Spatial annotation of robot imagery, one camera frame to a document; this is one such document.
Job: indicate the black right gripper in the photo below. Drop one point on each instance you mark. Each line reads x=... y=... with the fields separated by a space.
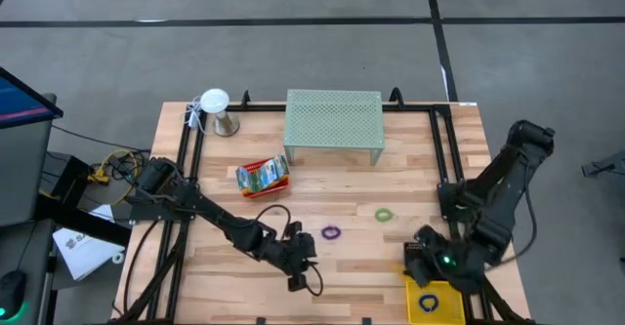
x=439 y=266

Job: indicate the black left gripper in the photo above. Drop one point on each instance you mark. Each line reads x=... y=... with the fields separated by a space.
x=295 y=254

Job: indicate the purple coil wristband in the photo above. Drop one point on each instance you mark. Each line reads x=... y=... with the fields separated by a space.
x=324 y=232

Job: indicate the blue coil wristband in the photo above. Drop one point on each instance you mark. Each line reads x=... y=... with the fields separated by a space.
x=422 y=304

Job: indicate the red plastic basket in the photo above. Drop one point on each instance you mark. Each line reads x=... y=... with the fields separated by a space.
x=268 y=192

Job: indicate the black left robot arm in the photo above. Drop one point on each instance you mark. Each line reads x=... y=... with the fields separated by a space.
x=215 y=213

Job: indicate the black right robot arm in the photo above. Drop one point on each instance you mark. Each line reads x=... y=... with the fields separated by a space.
x=508 y=169

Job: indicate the dark grey desk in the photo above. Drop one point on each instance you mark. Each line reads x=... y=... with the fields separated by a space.
x=34 y=247

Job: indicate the black mesh tray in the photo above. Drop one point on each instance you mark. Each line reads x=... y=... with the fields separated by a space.
x=410 y=252

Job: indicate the yellow plastic bin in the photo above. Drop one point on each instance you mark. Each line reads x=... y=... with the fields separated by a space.
x=449 y=310

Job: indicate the green coil wristband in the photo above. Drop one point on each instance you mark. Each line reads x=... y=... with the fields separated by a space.
x=378 y=215

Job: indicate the green mesh shelf riser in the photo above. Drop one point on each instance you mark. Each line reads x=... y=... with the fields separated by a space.
x=333 y=117

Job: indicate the white lamp with metal base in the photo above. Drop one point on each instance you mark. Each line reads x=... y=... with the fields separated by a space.
x=213 y=101

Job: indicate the small white paper sheet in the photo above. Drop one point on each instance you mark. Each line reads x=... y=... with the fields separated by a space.
x=103 y=213

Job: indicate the white printed booklet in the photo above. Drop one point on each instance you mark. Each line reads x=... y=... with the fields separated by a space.
x=83 y=254

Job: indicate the black equipment box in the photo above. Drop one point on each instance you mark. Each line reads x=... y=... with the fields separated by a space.
x=68 y=174

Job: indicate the black computer mouse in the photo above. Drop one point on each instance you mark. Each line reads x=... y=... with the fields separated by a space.
x=12 y=293

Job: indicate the computer monitor blue screen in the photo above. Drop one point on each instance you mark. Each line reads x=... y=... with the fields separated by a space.
x=19 y=105

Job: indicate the black aluminium table frame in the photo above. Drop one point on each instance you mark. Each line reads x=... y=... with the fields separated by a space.
x=259 y=108

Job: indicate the black frame hook bracket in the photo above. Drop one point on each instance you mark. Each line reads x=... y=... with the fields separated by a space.
x=396 y=96
x=245 y=98

